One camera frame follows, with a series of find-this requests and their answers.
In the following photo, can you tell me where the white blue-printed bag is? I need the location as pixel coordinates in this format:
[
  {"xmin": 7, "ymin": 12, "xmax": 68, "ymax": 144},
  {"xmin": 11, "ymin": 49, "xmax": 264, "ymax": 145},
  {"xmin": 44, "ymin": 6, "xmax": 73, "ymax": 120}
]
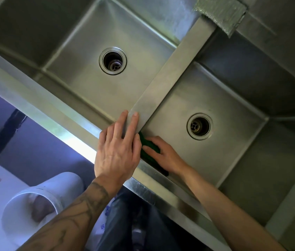
[{"xmin": 92, "ymin": 198, "xmax": 116, "ymax": 251}]

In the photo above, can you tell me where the person's right forearm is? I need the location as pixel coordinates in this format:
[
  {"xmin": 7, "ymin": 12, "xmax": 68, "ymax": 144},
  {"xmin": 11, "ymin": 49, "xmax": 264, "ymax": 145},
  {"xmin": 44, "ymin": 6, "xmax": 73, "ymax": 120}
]
[{"xmin": 181, "ymin": 167, "xmax": 287, "ymax": 251}]

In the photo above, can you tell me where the green scouring cloth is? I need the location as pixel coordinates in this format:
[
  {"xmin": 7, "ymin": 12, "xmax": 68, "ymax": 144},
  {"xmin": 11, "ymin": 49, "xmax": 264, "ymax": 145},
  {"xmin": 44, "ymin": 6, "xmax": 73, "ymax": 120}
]
[{"xmin": 138, "ymin": 132, "xmax": 169, "ymax": 177}]

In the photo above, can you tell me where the silver scouring sponge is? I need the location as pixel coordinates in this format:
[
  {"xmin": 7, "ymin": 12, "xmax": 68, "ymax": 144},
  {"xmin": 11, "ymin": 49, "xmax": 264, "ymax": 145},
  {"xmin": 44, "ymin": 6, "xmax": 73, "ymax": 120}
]
[{"xmin": 193, "ymin": 0, "xmax": 247, "ymax": 38}]

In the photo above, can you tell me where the person's left forearm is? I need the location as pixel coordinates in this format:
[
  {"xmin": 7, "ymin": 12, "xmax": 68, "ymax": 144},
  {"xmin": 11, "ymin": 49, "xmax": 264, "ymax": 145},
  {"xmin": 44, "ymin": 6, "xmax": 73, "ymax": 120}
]
[{"xmin": 16, "ymin": 177, "xmax": 116, "ymax": 251}]

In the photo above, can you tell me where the person's right hand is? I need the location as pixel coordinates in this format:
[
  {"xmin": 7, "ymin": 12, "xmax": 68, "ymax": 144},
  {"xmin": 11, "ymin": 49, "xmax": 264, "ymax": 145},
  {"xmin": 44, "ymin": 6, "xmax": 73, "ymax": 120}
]
[{"xmin": 142, "ymin": 136, "xmax": 190, "ymax": 178}]

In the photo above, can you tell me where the basin drain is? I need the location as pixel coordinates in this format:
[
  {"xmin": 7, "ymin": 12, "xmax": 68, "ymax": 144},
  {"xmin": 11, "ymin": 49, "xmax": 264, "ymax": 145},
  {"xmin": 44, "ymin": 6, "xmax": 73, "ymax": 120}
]
[
  {"xmin": 186, "ymin": 113, "xmax": 214, "ymax": 141},
  {"xmin": 98, "ymin": 47, "xmax": 128, "ymax": 75}
]

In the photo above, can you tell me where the white plastic bucket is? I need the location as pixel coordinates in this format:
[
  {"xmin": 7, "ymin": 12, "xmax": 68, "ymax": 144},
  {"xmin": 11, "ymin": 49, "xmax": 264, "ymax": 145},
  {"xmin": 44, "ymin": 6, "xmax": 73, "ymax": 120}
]
[{"xmin": 2, "ymin": 172, "xmax": 85, "ymax": 241}]

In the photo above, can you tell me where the person's left hand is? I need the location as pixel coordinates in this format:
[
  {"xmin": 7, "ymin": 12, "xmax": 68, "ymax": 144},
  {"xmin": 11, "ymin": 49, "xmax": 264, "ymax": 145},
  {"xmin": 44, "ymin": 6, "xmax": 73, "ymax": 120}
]
[{"xmin": 94, "ymin": 110, "xmax": 142, "ymax": 192}]

